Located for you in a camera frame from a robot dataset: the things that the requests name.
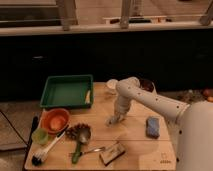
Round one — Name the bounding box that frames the wooden block brush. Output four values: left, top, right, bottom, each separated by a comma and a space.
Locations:
99, 142, 125, 166

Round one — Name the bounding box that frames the green plastic tray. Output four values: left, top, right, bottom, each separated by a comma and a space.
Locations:
40, 75, 93, 109

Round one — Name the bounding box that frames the dark round bowl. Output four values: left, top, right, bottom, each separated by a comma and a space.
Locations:
140, 79, 155, 92

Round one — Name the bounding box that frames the brown pine cone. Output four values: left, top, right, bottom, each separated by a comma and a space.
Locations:
65, 123, 91, 140

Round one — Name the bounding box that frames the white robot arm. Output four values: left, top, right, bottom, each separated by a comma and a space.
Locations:
107, 77, 213, 171

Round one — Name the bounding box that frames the white black dish brush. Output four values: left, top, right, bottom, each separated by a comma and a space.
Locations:
31, 132, 65, 166

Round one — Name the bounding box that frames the blue sponge towel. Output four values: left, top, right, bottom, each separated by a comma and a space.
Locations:
146, 117, 160, 139

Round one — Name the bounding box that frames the yellow item in tray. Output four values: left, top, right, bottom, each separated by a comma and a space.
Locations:
85, 90, 90, 104

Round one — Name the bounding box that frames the small green cup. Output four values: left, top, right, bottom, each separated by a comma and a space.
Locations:
31, 128, 48, 145

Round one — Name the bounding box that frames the white small cup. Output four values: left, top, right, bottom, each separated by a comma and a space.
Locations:
106, 79, 118, 94

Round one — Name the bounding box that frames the metal spoon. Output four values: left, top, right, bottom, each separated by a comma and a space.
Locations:
70, 146, 106, 157

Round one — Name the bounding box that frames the orange bowl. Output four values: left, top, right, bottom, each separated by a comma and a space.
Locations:
41, 108, 70, 134

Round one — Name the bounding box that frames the green handled metal ladle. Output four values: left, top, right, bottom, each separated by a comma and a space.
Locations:
72, 128, 91, 164

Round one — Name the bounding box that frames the black cable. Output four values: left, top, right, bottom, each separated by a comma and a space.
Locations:
0, 109, 31, 148

